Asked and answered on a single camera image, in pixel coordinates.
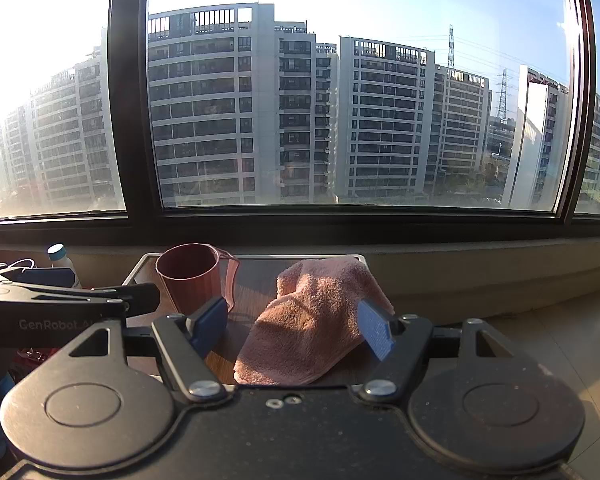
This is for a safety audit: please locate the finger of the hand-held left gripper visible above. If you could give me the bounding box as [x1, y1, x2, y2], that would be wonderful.
[123, 282, 161, 315]

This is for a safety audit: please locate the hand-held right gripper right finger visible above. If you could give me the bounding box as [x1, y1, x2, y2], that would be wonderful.
[355, 298, 524, 404]

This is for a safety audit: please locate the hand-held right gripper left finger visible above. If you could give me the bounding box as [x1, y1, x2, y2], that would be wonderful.
[67, 297, 233, 404]

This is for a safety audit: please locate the pink ribbed cup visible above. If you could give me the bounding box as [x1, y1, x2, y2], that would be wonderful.
[155, 243, 241, 317]

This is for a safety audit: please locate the pink towel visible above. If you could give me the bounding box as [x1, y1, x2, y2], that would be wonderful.
[233, 255, 396, 387]

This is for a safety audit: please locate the dark blue block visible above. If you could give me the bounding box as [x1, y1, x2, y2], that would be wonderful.
[22, 267, 77, 289]

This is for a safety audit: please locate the red plastic basket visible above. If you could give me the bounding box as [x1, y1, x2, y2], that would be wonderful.
[9, 346, 57, 370]

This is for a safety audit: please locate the white bottle with blue cap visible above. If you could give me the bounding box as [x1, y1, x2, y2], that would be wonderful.
[47, 243, 83, 289]

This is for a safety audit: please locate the wooden tray with white rim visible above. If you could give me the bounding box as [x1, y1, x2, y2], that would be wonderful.
[122, 252, 381, 387]

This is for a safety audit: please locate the hazy apartment building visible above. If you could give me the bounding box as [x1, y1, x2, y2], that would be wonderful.
[0, 27, 126, 212]

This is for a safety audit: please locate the tall grey apartment building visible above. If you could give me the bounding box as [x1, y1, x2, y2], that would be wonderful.
[147, 2, 339, 207]

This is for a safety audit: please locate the white-banded apartment building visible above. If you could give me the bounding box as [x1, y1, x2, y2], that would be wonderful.
[337, 35, 437, 200]

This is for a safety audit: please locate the beige apartment building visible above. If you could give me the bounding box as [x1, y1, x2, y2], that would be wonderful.
[434, 64, 494, 181]

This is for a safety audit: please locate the white-sided apartment building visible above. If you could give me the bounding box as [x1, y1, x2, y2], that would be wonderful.
[502, 64, 572, 210]

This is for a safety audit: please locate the dark window frame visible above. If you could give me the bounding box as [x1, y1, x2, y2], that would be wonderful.
[0, 0, 600, 250]

